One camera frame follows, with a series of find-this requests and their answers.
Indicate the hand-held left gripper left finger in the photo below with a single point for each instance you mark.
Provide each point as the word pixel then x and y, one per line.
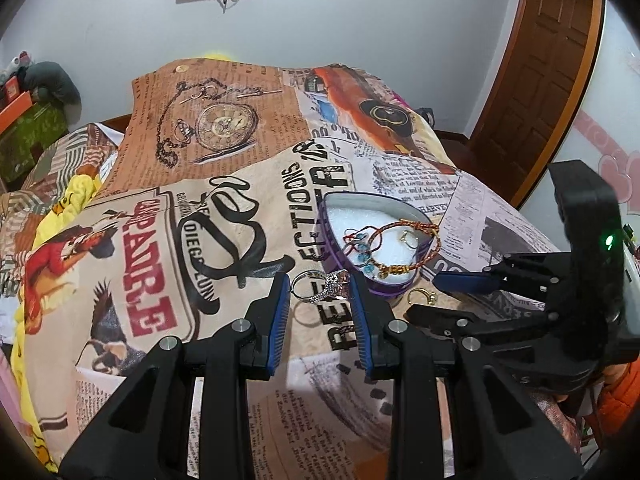
pixel 279 320

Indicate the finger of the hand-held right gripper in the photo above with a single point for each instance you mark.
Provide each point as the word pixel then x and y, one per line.
pixel 440 321
pixel 465 282

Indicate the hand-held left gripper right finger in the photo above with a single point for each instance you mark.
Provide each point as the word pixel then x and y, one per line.
pixel 359 320

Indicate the blue bead earring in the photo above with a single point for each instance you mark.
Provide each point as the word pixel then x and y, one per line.
pixel 370 269
pixel 362 256

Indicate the purple heart-shaped tin box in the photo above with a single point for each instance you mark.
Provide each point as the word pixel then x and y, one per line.
pixel 345 220

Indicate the person's right forearm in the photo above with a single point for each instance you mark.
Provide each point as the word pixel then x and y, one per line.
pixel 620 400

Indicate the brown wooden door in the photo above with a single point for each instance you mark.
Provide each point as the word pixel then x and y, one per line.
pixel 545 85

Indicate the newspaper print blanket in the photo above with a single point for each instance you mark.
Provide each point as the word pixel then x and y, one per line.
pixel 240 170

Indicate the pink cloth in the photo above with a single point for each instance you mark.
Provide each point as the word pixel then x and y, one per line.
pixel 397 97

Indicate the yellow cartoon blanket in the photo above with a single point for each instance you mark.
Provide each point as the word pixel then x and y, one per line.
pixel 80 190

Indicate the striped patchwork bed sheet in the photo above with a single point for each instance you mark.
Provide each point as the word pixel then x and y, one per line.
pixel 55 160

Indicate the orange box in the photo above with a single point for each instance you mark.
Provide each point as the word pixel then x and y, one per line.
pixel 15 110

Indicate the wooden bed frame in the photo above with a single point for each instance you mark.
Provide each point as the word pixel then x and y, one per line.
pixel 112 123

